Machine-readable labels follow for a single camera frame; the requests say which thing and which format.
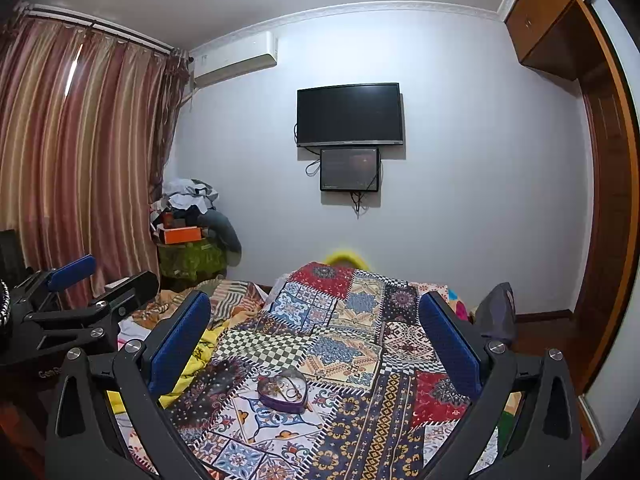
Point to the white air conditioner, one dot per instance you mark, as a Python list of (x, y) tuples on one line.
[(237, 58)]

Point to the small black wall panel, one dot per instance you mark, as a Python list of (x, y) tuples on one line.
[(350, 170)]

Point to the orange box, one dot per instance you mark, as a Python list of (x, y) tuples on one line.
[(177, 236)]

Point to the yellow cartoon blanket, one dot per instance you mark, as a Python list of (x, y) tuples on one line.
[(179, 362)]

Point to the wooden overhead cabinet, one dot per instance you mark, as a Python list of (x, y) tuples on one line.
[(554, 36)]

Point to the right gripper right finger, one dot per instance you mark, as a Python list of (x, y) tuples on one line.
[(545, 440)]

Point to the colourful patchwork bedspread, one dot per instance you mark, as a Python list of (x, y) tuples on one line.
[(380, 403)]

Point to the striped brown pillow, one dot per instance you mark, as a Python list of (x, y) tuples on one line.
[(228, 298)]

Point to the purple heart-shaped jewelry box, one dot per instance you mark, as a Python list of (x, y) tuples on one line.
[(285, 392)]

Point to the black wall television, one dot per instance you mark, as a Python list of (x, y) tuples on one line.
[(350, 114)]

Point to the dark grey bag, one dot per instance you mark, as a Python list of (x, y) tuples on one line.
[(495, 317)]

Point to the green patterned storage box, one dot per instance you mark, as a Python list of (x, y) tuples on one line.
[(192, 261)]

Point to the wooden door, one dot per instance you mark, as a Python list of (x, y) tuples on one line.
[(614, 242)]

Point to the pile of grey-white clothes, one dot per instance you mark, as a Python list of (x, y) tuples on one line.
[(189, 202)]

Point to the striped red-brown curtain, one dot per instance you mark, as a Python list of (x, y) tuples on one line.
[(87, 123)]

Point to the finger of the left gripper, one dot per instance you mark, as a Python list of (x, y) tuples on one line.
[(75, 269), (44, 319)]

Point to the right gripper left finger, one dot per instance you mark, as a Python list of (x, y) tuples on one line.
[(83, 438)]

